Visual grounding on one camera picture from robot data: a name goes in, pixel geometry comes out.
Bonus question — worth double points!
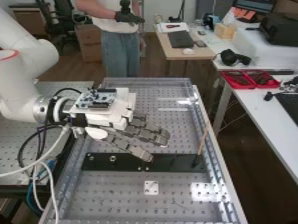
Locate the black headphones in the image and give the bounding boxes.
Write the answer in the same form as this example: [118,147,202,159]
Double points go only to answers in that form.
[220,48,253,67]

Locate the white cable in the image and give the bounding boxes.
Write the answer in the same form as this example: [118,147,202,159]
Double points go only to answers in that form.
[0,125,72,178]
[31,162,60,224]

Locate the cardboard box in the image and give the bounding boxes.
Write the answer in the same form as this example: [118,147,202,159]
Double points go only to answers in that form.
[74,23,106,64]

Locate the person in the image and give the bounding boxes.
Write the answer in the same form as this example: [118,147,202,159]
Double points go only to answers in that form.
[74,0,147,78]

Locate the black cable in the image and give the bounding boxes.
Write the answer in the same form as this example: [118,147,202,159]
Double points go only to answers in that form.
[18,124,75,171]

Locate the black computer monitor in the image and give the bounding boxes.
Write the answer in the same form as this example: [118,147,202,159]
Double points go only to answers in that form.
[232,0,277,14]

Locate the black plate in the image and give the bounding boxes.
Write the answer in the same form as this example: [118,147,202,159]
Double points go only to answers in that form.
[82,152,209,173]

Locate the small wooden box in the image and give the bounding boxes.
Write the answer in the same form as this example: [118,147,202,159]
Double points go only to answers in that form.
[215,22,237,41]

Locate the thin stick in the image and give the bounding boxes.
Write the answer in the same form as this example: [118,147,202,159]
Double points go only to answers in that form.
[194,129,211,167]

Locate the white desk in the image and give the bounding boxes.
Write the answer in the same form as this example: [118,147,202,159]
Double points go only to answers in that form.
[195,19,298,77]
[212,74,298,186]

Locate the black keyboard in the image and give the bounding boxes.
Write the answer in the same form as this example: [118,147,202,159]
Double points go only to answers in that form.
[167,30,196,49]

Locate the black case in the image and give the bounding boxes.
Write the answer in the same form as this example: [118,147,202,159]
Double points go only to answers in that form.
[259,12,298,47]

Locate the red tray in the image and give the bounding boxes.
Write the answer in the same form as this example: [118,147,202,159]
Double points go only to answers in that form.
[245,69,283,90]
[220,69,259,90]

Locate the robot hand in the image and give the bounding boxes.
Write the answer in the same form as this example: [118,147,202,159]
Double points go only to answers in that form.
[66,87,172,164]

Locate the wooden desk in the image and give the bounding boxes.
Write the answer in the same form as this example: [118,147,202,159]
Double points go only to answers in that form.
[155,22,220,88]

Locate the black office chair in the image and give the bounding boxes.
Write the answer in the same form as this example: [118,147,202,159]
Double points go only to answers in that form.
[35,0,80,52]

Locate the clear box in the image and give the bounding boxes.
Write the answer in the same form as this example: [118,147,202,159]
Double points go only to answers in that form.
[39,77,251,224]

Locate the black phone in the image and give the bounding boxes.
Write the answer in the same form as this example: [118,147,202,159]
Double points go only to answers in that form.
[194,39,209,48]

